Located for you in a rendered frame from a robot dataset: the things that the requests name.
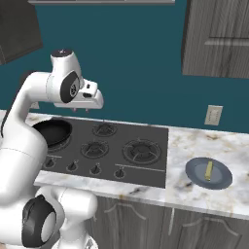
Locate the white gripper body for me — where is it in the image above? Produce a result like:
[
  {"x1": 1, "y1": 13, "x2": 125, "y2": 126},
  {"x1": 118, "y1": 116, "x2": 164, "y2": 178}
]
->
[{"x1": 53, "y1": 89, "x2": 105, "y2": 111}]

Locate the black pan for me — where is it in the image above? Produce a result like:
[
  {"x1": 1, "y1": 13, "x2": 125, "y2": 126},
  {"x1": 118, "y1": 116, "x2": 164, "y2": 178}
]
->
[{"x1": 32, "y1": 119, "x2": 73, "y2": 148}]

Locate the yellow butter stick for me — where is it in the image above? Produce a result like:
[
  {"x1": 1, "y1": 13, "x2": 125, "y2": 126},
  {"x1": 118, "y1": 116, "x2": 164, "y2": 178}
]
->
[{"x1": 203, "y1": 160, "x2": 214, "y2": 182}]

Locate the black hob knob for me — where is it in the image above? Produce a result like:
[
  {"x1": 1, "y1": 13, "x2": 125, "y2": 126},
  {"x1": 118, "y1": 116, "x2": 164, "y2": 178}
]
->
[
  {"x1": 66, "y1": 160, "x2": 79, "y2": 173},
  {"x1": 113, "y1": 167, "x2": 126, "y2": 180},
  {"x1": 89, "y1": 163, "x2": 102, "y2": 176},
  {"x1": 44, "y1": 158, "x2": 56, "y2": 169}
]

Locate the black hob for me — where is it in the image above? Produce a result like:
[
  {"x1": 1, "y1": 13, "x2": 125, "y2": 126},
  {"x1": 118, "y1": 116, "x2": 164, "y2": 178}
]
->
[{"x1": 33, "y1": 116, "x2": 170, "y2": 190}]

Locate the grey range hood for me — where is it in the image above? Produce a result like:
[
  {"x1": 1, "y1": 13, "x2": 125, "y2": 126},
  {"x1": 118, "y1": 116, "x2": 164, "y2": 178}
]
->
[{"x1": 27, "y1": 0, "x2": 176, "y2": 6}]

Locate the grey wood cupboard door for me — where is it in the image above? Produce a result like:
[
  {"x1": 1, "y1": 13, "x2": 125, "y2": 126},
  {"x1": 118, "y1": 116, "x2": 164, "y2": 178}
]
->
[
  {"x1": 85, "y1": 195, "x2": 171, "y2": 249},
  {"x1": 167, "y1": 207, "x2": 249, "y2": 249}
]

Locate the grey-blue plate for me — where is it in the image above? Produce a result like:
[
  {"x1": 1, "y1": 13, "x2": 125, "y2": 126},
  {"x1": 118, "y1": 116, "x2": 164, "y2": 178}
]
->
[{"x1": 185, "y1": 157, "x2": 234, "y2": 191}]

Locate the dark wall cupboard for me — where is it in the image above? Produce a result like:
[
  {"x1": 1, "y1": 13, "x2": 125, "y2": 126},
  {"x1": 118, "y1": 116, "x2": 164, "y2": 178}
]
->
[{"x1": 0, "y1": 0, "x2": 44, "y2": 66}]

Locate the silver cupboard handle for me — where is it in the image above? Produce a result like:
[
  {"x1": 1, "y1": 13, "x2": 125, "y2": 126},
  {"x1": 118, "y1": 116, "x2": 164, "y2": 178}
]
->
[{"x1": 168, "y1": 207, "x2": 176, "y2": 236}]

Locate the grey wood wall cupboard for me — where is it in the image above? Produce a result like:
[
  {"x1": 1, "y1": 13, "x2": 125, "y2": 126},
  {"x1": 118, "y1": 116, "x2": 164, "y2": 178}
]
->
[{"x1": 181, "y1": 0, "x2": 249, "y2": 80}]

